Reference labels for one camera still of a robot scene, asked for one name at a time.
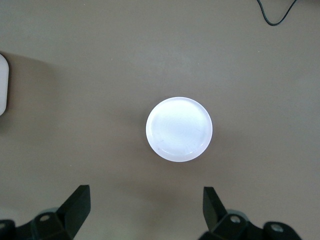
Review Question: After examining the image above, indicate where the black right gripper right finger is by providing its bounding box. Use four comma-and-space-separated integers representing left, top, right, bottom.
202, 186, 301, 240

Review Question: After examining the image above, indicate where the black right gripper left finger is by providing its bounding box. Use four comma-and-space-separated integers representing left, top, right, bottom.
0, 184, 91, 240

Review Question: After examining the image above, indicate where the white lidded storage box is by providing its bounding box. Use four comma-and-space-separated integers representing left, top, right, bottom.
0, 51, 10, 116

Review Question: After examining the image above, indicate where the pink round plate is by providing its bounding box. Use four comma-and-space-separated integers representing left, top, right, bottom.
145, 96, 214, 163

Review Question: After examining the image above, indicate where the thin black looped cable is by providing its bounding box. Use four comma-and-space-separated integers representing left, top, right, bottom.
256, 0, 298, 26

